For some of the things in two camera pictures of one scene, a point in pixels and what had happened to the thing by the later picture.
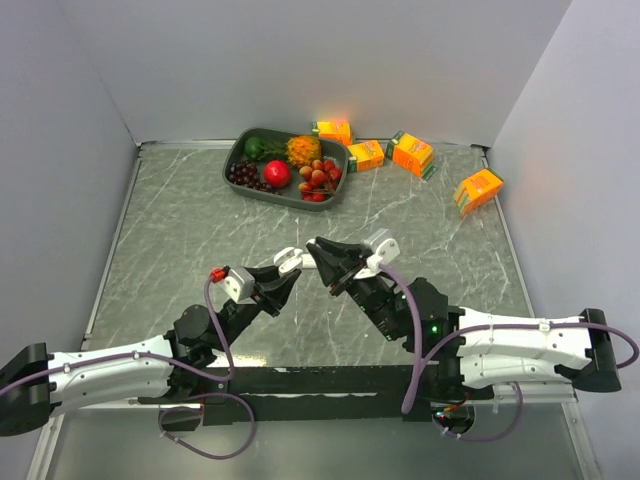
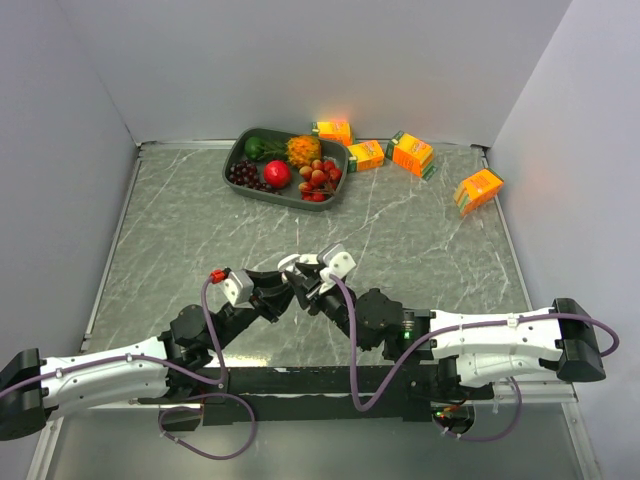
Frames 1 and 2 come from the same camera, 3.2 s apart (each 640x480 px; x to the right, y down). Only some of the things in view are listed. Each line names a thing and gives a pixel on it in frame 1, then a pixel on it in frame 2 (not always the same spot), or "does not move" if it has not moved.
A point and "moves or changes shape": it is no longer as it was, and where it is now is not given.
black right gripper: [332, 268] -> [303, 294]
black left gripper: [272, 288] does not move
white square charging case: [289, 259] moves or changes shape
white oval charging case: [308, 262] does not move
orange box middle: [368, 155] does not move
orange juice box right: [478, 190] does not move
